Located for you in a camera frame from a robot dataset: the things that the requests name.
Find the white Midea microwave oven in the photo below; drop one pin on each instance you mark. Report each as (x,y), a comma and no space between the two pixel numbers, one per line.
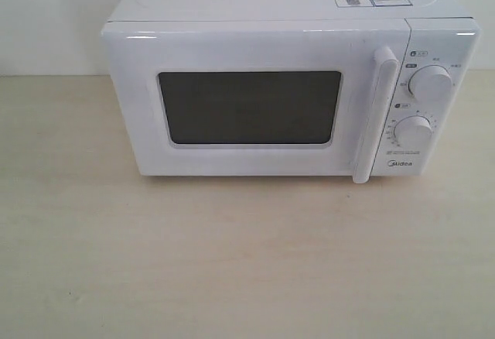
(443,33)

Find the upper white control knob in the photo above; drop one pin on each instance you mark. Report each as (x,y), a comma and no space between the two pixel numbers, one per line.
(430,83)

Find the white microwave door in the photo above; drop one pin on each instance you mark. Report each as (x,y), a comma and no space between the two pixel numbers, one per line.
(256,98)

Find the lower white timer knob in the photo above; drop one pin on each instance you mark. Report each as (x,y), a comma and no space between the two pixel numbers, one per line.
(413,132)

